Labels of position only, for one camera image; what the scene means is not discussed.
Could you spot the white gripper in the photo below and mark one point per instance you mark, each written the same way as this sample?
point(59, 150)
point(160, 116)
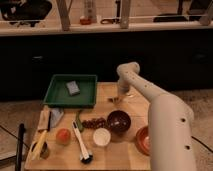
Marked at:
point(123, 88)

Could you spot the silver fork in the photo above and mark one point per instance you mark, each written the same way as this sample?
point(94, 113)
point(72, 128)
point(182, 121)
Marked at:
point(112, 99)

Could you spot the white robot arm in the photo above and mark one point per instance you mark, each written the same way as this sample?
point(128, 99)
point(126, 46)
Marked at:
point(169, 119)

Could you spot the purple bowl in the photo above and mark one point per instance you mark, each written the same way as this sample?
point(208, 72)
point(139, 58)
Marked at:
point(118, 122)

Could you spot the orange-red bowl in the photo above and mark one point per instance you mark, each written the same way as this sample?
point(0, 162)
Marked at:
point(142, 140)

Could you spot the red grapes bunch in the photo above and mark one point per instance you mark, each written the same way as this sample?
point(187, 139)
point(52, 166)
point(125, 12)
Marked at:
point(94, 123)

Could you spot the grey sponge block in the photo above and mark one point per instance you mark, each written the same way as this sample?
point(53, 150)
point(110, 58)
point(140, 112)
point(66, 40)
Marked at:
point(73, 88)

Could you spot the green vegetable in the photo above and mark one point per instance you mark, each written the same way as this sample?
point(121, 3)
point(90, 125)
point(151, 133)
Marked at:
point(78, 121)

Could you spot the green plastic tray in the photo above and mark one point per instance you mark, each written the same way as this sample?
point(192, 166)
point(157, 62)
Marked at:
point(57, 94)

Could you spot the grey folded cloth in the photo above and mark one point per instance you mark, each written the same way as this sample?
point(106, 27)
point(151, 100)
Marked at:
point(56, 116)

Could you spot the orange tomato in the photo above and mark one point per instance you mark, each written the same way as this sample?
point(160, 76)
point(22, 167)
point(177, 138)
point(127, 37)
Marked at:
point(63, 136)

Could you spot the white black dish brush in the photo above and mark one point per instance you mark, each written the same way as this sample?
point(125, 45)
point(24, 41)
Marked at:
point(86, 157)

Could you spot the red object on shelf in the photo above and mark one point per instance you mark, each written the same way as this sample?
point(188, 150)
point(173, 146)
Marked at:
point(84, 21)

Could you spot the dark round cup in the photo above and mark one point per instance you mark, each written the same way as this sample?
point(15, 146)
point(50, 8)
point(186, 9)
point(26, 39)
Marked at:
point(45, 152)

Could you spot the black pole left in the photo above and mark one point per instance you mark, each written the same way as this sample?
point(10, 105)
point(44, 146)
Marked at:
point(20, 144)

